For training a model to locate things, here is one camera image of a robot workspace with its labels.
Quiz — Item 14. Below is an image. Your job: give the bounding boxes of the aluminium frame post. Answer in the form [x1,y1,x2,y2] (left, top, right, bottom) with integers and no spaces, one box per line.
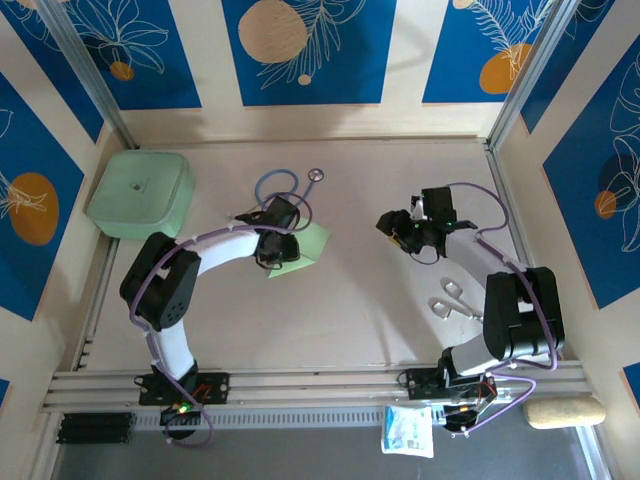
[37,0,141,151]
[487,0,581,151]

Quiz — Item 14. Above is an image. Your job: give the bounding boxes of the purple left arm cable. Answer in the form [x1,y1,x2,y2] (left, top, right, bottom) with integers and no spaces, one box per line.
[129,192,314,448]

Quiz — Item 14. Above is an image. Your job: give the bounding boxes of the black ribbed block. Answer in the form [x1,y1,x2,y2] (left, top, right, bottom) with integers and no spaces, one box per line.
[55,412,136,445]

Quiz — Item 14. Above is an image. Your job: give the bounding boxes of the grey slotted cable duct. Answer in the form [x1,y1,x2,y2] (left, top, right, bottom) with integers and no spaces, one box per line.
[132,405,446,431]

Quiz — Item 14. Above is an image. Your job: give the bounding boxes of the aluminium mounting rail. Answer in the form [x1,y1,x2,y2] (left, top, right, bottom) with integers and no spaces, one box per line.
[42,360,587,414]

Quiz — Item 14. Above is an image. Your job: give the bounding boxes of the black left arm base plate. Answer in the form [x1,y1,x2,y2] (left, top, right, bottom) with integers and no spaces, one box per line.
[137,370,232,407]

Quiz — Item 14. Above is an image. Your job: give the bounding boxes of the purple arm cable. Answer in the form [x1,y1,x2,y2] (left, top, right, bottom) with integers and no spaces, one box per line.
[447,182,561,436]
[129,192,314,448]

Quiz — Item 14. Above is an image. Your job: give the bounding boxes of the white and blue plastic packet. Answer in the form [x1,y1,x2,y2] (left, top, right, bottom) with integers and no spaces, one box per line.
[380,404,435,459]

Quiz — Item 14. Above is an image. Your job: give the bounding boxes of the blue stethoscope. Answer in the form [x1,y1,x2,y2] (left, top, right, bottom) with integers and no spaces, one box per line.
[253,167,327,216]

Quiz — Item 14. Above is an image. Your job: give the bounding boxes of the mint green square case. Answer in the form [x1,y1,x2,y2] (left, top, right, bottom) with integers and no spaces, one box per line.
[85,149,197,242]

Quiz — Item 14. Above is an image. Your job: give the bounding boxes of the blue floral wall poster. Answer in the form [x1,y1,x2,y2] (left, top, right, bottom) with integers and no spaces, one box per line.
[0,72,86,322]
[542,47,640,311]
[221,0,399,107]
[422,0,571,105]
[62,0,204,111]

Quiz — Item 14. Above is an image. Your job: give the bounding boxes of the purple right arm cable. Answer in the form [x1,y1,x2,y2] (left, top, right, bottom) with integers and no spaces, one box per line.
[447,182,561,436]

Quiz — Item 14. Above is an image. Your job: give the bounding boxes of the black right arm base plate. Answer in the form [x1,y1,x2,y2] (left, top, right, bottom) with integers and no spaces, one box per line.
[399,367,499,401]

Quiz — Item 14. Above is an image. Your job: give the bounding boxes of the silver metal scissors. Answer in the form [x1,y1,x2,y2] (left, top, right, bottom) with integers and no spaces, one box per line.
[428,278,487,322]

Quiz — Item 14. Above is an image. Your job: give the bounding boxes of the beige sponge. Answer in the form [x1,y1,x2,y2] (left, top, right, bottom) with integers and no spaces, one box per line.
[523,397,607,430]

